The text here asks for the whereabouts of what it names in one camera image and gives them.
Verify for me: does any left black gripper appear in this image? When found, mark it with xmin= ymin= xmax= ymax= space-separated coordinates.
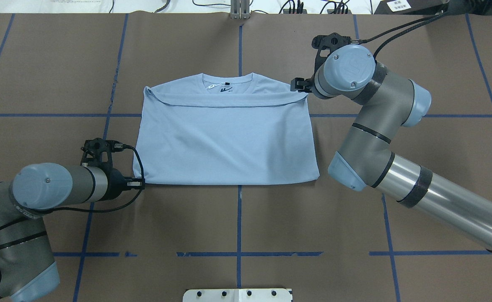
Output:
xmin=106 ymin=168 xmax=145 ymax=200

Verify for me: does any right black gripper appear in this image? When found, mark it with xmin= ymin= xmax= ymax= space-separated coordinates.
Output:
xmin=290 ymin=78 xmax=315 ymax=94

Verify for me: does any light blue t-shirt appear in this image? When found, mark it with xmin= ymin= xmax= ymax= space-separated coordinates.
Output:
xmin=133 ymin=73 xmax=319 ymax=185

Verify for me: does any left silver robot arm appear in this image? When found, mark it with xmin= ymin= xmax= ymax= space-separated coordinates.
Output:
xmin=0 ymin=163 xmax=145 ymax=302

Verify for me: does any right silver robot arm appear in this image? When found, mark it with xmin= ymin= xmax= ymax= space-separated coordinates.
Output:
xmin=291 ymin=38 xmax=492 ymax=255

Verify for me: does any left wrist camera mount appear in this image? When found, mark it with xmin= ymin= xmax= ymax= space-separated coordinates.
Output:
xmin=80 ymin=138 xmax=125 ymax=170

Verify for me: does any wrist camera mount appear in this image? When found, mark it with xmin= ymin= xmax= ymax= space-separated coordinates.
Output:
xmin=311 ymin=33 xmax=360 ymax=66
xmin=80 ymin=138 xmax=125 ymax=170

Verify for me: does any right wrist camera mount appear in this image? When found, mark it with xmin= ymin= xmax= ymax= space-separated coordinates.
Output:
xmin=311 ymin=33 xmax=360 ymax=66

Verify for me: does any grey aluminium frame post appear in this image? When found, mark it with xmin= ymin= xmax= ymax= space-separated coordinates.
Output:
xmin=229 ymin=0 xmax=251 ymax=20

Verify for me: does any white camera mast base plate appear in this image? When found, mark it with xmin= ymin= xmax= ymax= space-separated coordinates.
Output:
xmin=182 ymin=288 xmax=294 ymax=302

